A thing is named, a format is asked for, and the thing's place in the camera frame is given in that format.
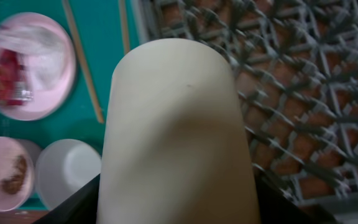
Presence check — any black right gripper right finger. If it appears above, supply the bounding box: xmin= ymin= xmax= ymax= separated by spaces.
xmin=255 ymin=177 xmax=337 ymax=224

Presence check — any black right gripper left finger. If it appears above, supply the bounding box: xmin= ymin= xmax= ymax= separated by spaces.
xmin=34 ymin=175 xmax=100 ymax=224

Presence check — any brown food scrap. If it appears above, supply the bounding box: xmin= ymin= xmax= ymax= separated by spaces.
xmin=0 ymin=155 xmax=27 ymax=195

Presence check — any pink bowl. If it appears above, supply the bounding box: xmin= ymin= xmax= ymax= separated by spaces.
xmin=0 ymin=136 xmax=42 ymax=212

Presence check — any cream plastic cup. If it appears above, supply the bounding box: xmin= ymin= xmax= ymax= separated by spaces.
xmin=96 ymin=39 xmax=261 ymax=224

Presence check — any red snack wrapper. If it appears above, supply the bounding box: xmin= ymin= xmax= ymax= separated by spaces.
xmin=0 ymin=49 xmax=33 ymax=106

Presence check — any white tissue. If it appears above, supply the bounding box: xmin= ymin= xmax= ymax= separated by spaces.
xmin=0 ymin=25 xmax=66 ymax=90

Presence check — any grey dishwasher rack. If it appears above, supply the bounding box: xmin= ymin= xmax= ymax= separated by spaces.
xmin=131 ymin=0 xmax=358 ymax=223

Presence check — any grey-white bowl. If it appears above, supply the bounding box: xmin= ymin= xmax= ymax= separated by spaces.
xmin=35 ymin=139 xmax=101 ymax=210

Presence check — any left wooden chopstick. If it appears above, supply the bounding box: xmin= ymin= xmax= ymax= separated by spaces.
xmin=62 ymin=0 xmax=104 ymax=124

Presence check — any wooden chopstick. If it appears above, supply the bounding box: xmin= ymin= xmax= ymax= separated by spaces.
xmin=62 ymin=0 xmax=104 ymax=124
xmin=118 ymin=0 xmax=131 ymax=55

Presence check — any pink round plate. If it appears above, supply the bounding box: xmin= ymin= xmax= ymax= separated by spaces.
xmin=0 ymin=12 xmax=76 ymax=121

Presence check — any teal plastic tray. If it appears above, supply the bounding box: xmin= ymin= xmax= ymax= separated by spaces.
xmin=0 ymin=0 xmax=124 ymax=151

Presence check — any right wooden chopstick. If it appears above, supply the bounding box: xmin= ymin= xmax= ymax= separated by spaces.
xmin=118 ymin=0 xmax=131 ymax=55

